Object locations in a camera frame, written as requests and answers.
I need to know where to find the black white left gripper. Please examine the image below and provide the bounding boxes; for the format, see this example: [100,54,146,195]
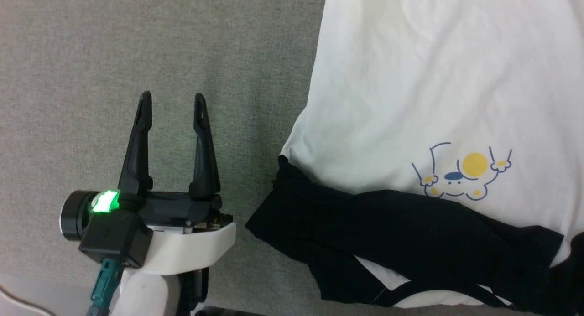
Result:
[117,91,237,275]

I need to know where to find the white black t-shirt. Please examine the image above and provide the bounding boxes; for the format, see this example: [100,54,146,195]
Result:
[245,0,584,316]

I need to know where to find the teal left camera cable plug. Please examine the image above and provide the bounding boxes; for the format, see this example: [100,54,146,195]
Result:
[86,258,125,316]

